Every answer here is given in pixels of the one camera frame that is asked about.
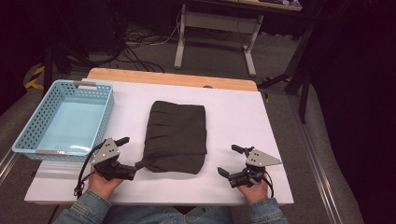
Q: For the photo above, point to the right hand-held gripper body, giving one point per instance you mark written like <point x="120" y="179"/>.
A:
<point x="258" y="159"/>

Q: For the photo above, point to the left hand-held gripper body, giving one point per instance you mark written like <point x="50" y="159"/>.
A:
<point x="106" y="154"/>

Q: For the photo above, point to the light blue plastic basket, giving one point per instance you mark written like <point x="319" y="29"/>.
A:
<point x="71" y="124"/>

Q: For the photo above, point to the dark green cloth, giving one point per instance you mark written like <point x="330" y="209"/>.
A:
<point x="177" y="133"/>

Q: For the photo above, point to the person's left hand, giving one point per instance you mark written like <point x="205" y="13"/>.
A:
<point x="101" y="186"/>

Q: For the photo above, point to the person's right hand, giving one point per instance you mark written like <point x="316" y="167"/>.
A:
<point x="257" y="193"/>

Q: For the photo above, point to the white board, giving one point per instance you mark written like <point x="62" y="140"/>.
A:
<point x="233" y="118"/>

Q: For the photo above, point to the person's denim jacket torso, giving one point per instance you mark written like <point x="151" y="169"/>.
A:
<point x="174" y="216"/>

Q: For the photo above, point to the wooden table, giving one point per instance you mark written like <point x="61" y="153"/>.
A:
<point x="155" y="76"/>

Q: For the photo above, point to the black tripod stand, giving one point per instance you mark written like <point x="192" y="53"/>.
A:
<point x="48" y="68"/>

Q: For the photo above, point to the black metal stand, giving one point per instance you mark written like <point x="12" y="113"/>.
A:
<point x="295" y="62"/>

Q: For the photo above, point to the white-legged wooden desk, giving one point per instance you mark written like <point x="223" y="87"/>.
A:
<point x="218" y="21"/>

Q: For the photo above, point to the metal floor rail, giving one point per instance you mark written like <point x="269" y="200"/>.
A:
<point x="7" y="165"/>
<point x="317" y="174"/>

